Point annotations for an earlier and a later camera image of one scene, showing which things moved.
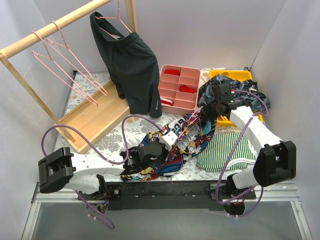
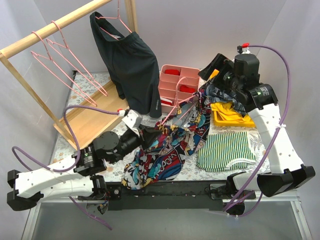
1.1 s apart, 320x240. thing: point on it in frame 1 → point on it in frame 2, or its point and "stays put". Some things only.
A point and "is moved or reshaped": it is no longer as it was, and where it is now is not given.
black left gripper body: [161, 149] → [144, 133]
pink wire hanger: [191, 123] → [177, 102]
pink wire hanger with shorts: [118, 17] stays put
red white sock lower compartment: [166, 101] stays put
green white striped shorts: [221, 151] stays put
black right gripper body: [208, 111] → [217, 66]
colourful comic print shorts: [194, 132] is moved or reshaped
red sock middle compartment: [184, 88] stays put
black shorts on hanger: [132, 65] stays put
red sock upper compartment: [172, 71] stays put
